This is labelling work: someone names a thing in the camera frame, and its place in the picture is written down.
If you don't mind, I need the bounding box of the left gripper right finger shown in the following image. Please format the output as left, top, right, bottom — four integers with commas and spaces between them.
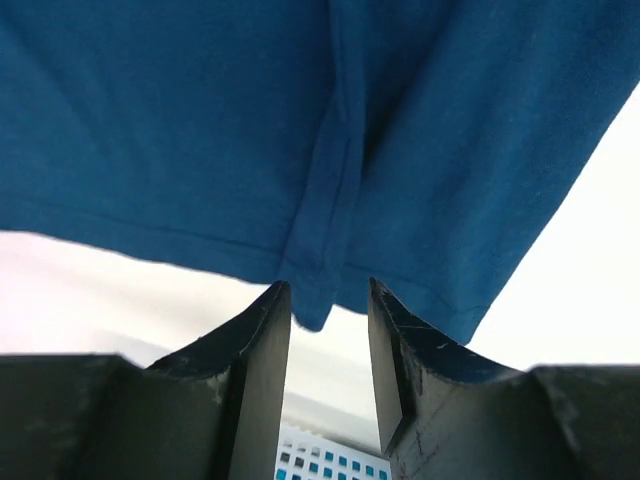
368, 280, 639, 480

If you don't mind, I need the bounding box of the white plastic basket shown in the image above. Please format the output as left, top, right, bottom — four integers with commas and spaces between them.
273, 424, 392, 480

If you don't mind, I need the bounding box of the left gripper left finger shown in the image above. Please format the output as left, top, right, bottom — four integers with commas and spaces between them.
1, 281, 291, 479

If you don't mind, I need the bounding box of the dark blue t shirt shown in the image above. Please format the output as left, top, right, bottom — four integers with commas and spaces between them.
1, 1, 639, 344

